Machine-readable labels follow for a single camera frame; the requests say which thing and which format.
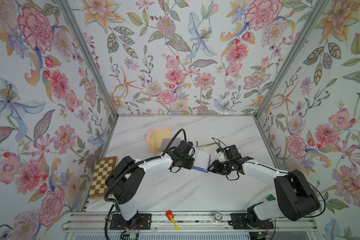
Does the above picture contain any blue bordered white letter paper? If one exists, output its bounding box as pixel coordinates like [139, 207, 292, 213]
[192, 150, 211, 173]

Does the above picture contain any grey lavender envelope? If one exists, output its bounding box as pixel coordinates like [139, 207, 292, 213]
[159, 138, 181, 153]

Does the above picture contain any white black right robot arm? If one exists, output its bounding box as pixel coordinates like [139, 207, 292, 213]
[208, 145, 320, 223]

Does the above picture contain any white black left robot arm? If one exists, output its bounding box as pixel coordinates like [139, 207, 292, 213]
[104, 140, 195, 221]

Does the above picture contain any yellow envelope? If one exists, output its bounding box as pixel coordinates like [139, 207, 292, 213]
[151, 129, 172, 155]

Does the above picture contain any pink envelope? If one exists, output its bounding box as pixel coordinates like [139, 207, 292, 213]
[146, 128, 158, 154]

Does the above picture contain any green tag label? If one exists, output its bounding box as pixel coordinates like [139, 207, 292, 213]
[266, 194, 276, 201]

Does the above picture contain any round silver knob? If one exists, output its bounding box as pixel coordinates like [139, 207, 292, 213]
[214, 212, 223, 222]

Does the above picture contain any yellow stick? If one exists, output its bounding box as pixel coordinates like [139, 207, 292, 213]
[171, 218, 179, 231]

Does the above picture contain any wooden checkered chessboard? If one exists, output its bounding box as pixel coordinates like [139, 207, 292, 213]
[89, 157, 118, 199]

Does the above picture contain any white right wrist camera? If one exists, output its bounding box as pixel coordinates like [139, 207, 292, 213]
[216, 149, 227, 163]

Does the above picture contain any black corrugated left cable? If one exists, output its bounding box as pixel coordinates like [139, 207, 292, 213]
[103, 128, 187, 202]

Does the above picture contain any thin black right cable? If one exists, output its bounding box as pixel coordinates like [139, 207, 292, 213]
[211, 137, 229, 151]

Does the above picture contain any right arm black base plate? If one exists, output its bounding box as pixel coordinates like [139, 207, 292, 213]
[228, 213, 275, 230]

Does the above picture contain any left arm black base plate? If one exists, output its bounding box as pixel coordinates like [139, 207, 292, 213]
[109, 213, 152, 230]

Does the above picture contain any aluminium front rail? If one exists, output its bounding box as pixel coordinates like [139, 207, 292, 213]
[62, 211, 317, 233]

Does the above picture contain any aluminium corner frame post right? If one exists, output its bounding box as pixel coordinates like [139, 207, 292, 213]
[254, 0, 322, 118]

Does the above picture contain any aluminium corner frame post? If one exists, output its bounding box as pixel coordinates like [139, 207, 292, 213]
[57, 0, 119, 120]
[254, 0, 322, 118]

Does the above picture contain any aluminium corner frame post left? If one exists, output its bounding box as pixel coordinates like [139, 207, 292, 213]
[57, 0, 119, 120]

